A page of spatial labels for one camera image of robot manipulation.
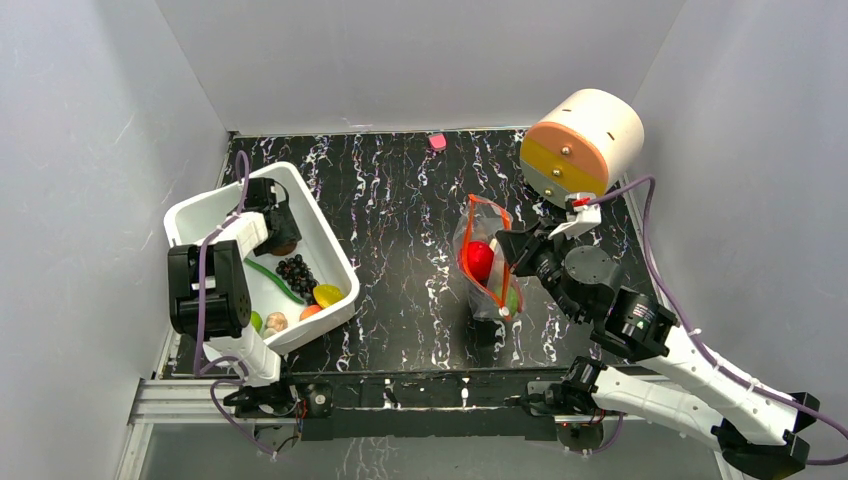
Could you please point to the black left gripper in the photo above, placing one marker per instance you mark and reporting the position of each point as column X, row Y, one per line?
column 289, row 235

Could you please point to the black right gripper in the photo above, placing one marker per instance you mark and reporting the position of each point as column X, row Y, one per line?
column 519, row 251

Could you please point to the red yellow toy pomegranate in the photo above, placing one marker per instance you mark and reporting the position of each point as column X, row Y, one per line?
column 479, row 259

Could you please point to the green toy custard apple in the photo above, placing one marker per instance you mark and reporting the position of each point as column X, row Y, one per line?
column 511, row 303

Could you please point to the clear zip bag orange zipper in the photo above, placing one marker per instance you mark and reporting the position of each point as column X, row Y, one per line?
column 492, row 290

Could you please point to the brown toy kiwi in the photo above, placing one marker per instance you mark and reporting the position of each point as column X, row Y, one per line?
column 283, row 250

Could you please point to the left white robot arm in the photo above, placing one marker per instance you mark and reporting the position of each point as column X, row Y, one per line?
column 209, row 298

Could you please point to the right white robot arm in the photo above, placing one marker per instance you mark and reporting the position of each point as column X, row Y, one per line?
column 755, row 433

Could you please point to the green toy bean pod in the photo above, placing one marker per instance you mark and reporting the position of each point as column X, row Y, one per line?
column 279, row 282

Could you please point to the black toy grape bunch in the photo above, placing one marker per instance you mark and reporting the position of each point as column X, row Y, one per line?
column 298, row 276

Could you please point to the white plastic bin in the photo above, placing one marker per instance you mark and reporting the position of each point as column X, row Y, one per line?
column 191, row 220

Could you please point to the yellow toy starfruit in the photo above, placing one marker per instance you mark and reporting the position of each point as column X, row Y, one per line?
column 326, row 295

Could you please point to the round cream drawer cabinet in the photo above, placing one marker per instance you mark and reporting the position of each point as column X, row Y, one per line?
column 584, row 145

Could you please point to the orange toy peach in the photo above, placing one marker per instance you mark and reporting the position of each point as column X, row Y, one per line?
column 310, row 311

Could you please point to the beige toy garlic bulb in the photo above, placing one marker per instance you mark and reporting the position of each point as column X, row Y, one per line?
column 276, row 322

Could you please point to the light green toy fruit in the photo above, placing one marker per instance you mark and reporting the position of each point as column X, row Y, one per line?
column 257, row 321

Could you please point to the small pink eraser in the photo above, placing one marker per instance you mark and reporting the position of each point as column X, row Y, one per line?
column 437, row 142

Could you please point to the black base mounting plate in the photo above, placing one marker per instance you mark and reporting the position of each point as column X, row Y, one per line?
column 479, row 402

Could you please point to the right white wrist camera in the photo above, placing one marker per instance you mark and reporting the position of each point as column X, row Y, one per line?
column 582, row 215

